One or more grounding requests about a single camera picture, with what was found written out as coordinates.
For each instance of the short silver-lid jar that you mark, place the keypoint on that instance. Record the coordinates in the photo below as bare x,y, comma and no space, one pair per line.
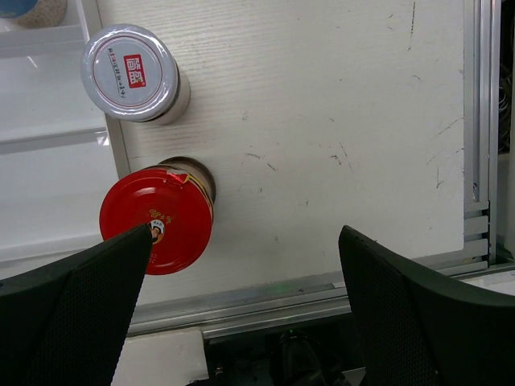
129,74

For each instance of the white tiered organizer tray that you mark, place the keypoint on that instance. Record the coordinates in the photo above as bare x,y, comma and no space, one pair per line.
57,162

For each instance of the red-lid sauce jar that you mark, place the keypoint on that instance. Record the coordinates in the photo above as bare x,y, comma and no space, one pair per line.
175,198

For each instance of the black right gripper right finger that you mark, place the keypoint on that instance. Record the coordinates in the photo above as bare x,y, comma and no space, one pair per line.
417,326

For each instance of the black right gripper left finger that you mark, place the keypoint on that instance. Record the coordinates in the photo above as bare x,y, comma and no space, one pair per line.
65,323

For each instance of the tall blue-label shaker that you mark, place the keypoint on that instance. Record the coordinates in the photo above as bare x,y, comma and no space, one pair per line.
33,13

